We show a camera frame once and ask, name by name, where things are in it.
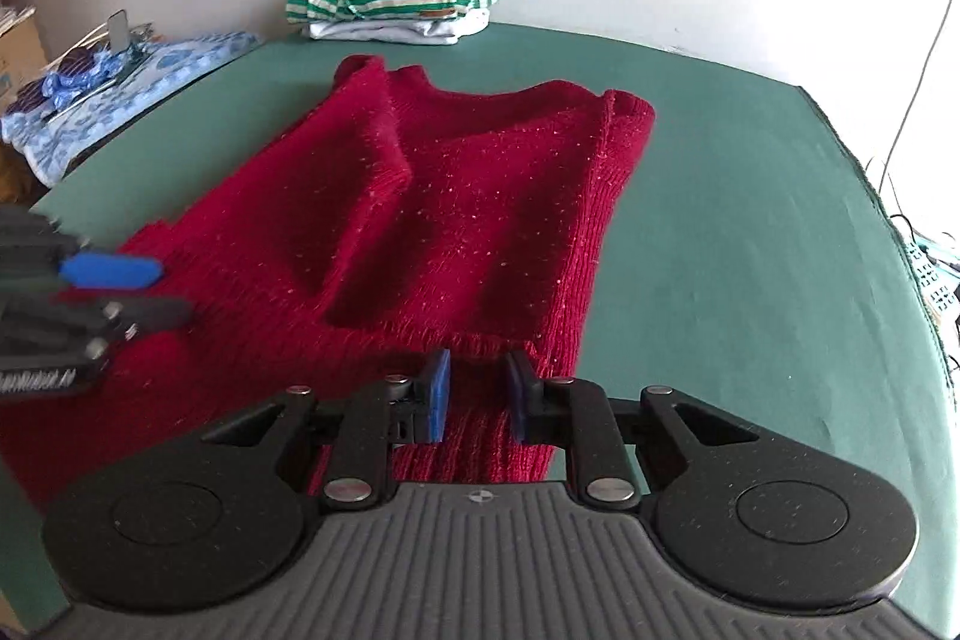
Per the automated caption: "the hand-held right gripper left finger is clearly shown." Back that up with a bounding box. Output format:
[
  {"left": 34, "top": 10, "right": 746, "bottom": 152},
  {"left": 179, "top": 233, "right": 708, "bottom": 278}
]
[{"left": 201, "top": 349, "right": 453, "bottom": 510}]

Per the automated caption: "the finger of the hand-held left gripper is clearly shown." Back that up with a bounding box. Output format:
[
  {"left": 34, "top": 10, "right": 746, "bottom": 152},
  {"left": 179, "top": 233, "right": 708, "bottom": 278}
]
[
  {"left": 75, "top": 296, "right": 194, "bottom": 342},
  {"left": 60, "top": 251, "right": 164, "bottom": 293}
]

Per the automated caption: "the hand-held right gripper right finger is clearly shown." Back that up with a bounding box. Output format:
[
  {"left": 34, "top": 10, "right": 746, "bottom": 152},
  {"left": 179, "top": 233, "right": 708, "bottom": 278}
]
[{"left": 504, "top": 349, "right": 760, "bottom": 510}]

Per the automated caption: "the red knitted sweater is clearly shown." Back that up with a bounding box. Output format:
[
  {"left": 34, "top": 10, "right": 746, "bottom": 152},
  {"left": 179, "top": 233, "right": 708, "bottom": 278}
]
[{"left": 0, "top": 53, "right": 657, "bottom": 513}]

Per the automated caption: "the green table cloth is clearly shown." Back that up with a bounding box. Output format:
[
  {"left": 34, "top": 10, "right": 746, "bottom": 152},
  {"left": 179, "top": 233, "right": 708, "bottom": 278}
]
[{"left": 0, "top": 21, "right": 942, "bottom": 637}]

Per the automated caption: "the remote control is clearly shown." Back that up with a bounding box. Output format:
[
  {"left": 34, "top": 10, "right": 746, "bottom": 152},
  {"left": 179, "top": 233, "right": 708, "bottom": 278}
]
[{"left": 903, "top": 239, "right": 947, "bottom": 316}]

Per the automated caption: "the white folded garment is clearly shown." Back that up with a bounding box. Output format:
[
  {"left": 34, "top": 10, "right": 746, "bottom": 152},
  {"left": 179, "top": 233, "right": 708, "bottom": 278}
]
[{"left": 304, "top": 6, "right": 492, "bottom": 47}]

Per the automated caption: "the grey wall cable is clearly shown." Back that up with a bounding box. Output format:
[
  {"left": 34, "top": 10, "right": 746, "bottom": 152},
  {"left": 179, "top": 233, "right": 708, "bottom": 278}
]
[{"left": 883, "top": 0, "right": 960, "bottom": 195}]

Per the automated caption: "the blue patterned cloth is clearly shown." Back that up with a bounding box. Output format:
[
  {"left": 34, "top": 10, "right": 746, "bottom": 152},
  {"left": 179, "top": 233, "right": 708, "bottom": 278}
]
[{"left": 0, "top": 31, "right": 265, "bottom": 188}]

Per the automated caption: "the blue crumpled bag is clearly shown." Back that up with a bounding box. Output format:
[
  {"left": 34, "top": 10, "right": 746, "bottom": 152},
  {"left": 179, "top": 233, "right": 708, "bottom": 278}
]
[{"left": 39, "top": 47, "right": 122, "bottom": 103}]

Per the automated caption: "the cardboard box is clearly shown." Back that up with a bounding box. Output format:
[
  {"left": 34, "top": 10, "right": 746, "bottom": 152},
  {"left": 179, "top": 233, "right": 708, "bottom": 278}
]
[{"left": 0, "top": 6, "right": 50, "bottom": 113}]

